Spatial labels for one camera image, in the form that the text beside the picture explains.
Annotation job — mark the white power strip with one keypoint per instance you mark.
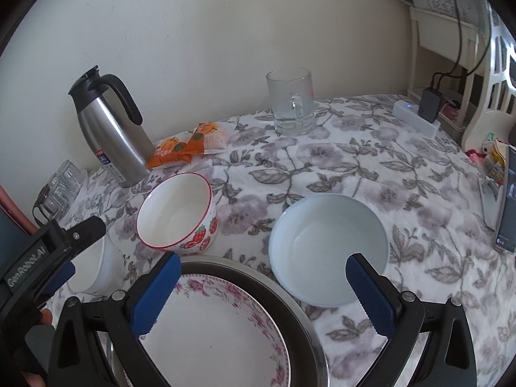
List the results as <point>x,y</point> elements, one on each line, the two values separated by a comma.
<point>407,113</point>

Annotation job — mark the pink board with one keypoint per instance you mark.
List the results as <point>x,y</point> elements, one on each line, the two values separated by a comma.
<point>14,205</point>

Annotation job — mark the smartphone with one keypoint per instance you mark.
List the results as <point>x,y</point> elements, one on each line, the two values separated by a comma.
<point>507,209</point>

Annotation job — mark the grey floral blanket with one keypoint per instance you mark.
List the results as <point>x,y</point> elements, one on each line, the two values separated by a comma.
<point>354,169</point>

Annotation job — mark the orange snack packet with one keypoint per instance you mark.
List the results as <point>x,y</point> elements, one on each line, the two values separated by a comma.
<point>167,152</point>
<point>207,139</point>

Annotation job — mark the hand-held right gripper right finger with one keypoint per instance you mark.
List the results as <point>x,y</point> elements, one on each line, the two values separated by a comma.
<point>371,294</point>

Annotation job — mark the small bowl with orange print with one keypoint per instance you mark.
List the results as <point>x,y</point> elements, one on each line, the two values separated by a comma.
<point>322,242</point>

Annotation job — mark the clear glass mug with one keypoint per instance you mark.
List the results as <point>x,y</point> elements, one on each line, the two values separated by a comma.
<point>290,105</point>

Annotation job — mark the person's left hand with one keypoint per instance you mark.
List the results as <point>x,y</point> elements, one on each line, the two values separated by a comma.
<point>20,346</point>

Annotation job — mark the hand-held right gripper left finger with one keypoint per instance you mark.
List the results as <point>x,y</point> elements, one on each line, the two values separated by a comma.
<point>157,290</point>

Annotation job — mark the round floral rim plate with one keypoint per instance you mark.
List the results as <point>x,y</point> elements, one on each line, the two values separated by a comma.
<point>217,338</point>

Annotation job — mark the small glass cup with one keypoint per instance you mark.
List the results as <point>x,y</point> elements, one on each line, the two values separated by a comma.
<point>72,175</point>
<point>60,191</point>

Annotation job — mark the strawberry print bowl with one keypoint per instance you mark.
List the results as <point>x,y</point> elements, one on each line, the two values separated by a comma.
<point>177,209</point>

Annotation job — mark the white square bowl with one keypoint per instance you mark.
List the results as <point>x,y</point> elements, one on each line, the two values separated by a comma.
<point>96,266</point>

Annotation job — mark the stainless steel thermos jug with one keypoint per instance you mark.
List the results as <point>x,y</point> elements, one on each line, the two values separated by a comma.
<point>109,141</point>

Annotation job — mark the white shelf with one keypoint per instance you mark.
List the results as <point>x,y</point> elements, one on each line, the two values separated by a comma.
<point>439,36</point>

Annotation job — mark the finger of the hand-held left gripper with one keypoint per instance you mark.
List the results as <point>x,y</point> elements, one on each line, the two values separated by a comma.
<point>60,279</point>
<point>86,232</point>

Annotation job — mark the stainless steel basin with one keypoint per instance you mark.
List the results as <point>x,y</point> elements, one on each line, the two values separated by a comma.
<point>306,330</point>

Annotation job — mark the white plastic chair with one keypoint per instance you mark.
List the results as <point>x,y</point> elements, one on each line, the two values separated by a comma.
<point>492,105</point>

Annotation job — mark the dark blue cabinet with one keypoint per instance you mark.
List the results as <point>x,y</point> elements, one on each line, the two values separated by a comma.
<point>8,229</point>

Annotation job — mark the black charger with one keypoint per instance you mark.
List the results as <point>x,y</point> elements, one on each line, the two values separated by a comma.
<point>430,105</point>

